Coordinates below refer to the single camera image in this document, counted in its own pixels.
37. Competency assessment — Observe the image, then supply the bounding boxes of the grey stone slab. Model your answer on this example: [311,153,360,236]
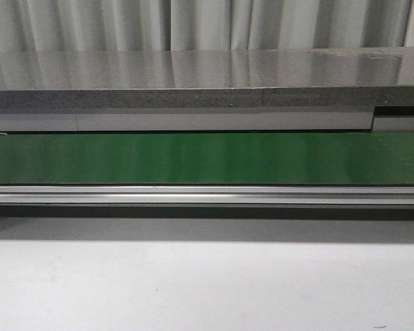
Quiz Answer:
[0,48,414,109]

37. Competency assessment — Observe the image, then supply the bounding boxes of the rear aluminium conveyor rail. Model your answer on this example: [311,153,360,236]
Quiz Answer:
[0,106,414,132]

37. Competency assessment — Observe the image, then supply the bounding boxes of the white pleated curtain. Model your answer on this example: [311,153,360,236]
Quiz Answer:
[0,0,414,52]

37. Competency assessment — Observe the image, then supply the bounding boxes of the aluminium conveyor rail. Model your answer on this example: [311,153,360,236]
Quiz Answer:
[0,106,414,132]
[0,185,414,206]

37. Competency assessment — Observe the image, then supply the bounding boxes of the front aluminium conveyor rail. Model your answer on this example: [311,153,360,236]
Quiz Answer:
[0,185,414,206]

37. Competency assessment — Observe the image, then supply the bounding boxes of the green conveyor belt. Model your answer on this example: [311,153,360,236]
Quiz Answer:
[0,132,414,185]

